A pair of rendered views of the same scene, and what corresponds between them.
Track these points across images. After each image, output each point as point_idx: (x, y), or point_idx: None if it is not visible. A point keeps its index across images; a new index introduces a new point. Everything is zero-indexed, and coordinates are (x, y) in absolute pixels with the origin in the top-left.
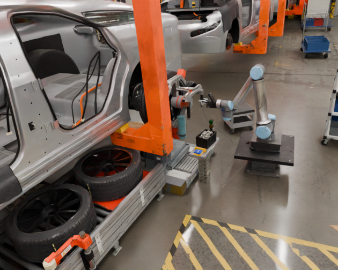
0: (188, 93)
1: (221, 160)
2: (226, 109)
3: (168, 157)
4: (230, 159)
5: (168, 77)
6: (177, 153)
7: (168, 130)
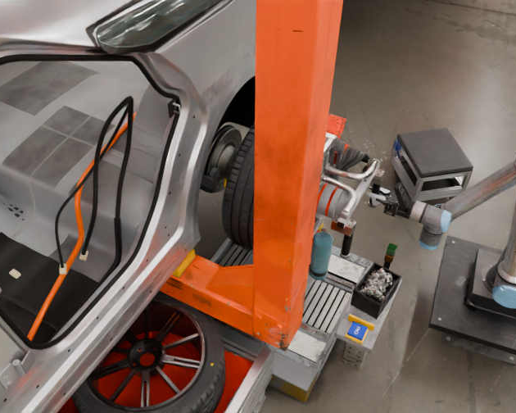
0: (352, 203)
1: None
2: (434, 230)
3: None
4: (409, 296)
5: None
6: None
7: (298, 304)
